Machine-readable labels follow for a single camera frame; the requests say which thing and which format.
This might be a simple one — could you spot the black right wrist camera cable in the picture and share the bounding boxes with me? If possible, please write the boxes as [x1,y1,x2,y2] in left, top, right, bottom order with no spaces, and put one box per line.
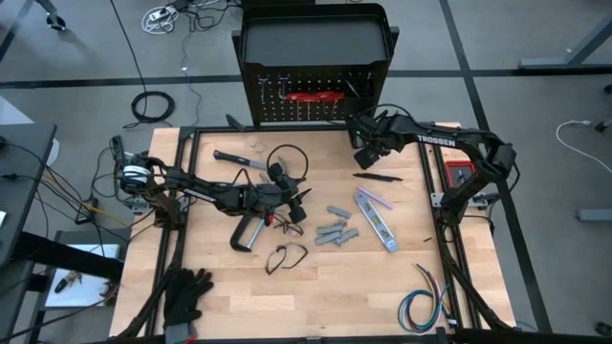
[361,102,415,126]

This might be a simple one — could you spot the coiled black floor cable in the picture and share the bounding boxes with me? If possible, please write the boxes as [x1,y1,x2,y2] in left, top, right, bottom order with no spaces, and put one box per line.
[122,90,177,130]

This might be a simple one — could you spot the bunch of keys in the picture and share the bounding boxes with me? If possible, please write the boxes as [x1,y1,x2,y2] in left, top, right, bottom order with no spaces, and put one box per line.
[54,269,83,294]

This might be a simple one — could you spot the tangled black floor cables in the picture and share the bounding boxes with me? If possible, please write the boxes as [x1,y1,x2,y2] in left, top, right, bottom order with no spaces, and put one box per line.
[164,0,243,33]

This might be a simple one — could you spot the clear safety glasses black frame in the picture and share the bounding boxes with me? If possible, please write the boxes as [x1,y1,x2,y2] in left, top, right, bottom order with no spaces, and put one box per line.
[265,242,310,276]
[273,212,305,238]

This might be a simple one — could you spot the black pegboard box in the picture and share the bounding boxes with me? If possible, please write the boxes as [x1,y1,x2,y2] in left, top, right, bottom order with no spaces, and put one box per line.
[346,71,380,100]

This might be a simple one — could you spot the black pegboard tool stand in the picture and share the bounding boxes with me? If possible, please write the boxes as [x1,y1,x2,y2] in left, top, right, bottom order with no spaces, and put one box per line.
[232,3,401,129]

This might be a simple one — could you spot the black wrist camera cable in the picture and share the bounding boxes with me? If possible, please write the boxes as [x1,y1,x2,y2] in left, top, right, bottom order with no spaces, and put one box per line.
[361,102,415,126]
[265,143,310,183]

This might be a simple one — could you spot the grey table leg foot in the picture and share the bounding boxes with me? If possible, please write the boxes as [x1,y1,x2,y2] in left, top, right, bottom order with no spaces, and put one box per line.
[518,12,612,72]

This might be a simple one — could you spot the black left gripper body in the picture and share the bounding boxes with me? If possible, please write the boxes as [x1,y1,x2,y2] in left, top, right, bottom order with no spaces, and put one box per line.
[247,177,309,225]

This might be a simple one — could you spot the multicoloured coiled wire bundle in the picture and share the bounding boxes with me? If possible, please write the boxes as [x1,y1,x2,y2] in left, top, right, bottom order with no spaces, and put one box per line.
[397,264,459,334]

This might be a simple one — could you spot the long black floor cable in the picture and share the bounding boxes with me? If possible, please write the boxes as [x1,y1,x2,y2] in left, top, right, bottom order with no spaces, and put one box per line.
[109,0,148,95]

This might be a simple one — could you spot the black work glove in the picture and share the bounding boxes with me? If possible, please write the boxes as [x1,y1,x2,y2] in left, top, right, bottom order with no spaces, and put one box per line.
[163,267,215,331]

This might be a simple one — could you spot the black office chair base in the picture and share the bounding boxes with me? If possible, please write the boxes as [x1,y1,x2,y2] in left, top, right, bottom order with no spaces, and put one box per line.
[33,0,68,32]

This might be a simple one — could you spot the black C-clamp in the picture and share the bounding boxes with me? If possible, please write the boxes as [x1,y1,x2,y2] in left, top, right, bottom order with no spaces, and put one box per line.
[229,212,267,253]

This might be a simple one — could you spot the white floor cable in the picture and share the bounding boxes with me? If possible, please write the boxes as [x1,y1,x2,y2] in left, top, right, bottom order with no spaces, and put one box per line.
[555,119,612,175]

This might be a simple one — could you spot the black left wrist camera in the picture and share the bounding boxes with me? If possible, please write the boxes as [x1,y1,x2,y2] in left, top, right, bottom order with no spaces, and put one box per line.
[267,161,287,183]

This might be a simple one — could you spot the black desk crossbar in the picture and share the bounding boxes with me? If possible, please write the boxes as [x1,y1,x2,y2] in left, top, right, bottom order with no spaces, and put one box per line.
[12,230,126,284]

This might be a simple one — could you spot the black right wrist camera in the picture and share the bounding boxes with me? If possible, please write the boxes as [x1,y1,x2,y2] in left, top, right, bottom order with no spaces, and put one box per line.
[351,117,377,142]

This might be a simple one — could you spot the red framed square box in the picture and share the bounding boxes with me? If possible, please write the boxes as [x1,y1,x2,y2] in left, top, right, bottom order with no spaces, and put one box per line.
[445,161,477,188]

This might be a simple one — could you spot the grey floor foot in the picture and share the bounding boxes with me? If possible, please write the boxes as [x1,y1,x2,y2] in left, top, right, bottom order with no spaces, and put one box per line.
[576,207,612,223]

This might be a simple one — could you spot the dark grey desk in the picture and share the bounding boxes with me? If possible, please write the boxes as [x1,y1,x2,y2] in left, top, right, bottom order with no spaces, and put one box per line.
[0,122,59,269]

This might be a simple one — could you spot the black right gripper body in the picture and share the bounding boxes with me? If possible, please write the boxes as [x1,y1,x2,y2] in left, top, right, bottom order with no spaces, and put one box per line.
[353,118,402,171]

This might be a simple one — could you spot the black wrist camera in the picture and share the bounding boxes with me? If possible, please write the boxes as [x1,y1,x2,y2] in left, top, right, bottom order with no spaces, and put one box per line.
[351,117,377,142]
[267,161,287,183]

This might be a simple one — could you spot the white paper sheet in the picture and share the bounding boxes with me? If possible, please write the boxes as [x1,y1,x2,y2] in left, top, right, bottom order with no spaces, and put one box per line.
[44,243,123,310]

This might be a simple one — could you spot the thin blue floor cable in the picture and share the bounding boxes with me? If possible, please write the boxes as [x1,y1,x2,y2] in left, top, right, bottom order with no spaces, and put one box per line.
[179,28,205,126]

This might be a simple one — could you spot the yellow cable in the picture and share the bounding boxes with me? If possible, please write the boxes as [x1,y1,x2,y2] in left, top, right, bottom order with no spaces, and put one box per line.
[45,174,133,229]

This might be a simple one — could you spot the black left wrist camera cable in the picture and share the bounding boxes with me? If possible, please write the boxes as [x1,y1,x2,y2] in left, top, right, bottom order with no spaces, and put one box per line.
[265,143,310,183]

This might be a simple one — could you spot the white power strip with cable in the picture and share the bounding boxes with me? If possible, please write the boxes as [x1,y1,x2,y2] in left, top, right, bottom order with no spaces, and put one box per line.
[141,5,181,36]

